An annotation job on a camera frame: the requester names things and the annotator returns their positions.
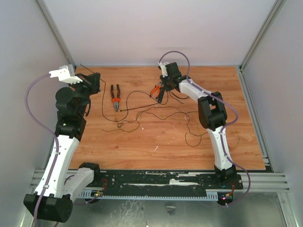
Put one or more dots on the aluminium frame rails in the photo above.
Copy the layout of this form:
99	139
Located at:
258	181

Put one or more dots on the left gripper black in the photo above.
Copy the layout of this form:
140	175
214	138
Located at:
91	82

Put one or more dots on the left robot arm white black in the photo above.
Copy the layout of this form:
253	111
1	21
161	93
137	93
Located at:
54	197

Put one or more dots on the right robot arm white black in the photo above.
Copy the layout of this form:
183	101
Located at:
212	116

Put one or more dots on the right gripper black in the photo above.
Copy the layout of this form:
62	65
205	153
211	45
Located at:
165	84

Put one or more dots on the black zip tie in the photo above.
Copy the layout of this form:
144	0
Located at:
129	109

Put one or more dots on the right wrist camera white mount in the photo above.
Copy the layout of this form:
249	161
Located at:
162	67

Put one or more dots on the adjustable wrench black handle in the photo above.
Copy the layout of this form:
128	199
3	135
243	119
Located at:
159	100

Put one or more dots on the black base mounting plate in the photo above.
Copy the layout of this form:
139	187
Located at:
101	181

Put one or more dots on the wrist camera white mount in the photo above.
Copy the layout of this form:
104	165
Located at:
162	67
66	74

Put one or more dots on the small orange black pliers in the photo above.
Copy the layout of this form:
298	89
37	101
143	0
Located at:
156	91

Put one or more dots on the grey slotted cable duct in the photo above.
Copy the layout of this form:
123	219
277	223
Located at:
178	193

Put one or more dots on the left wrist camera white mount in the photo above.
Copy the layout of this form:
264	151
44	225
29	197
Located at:
66	74

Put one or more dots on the large orange black pliers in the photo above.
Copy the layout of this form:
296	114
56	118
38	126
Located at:
115	99

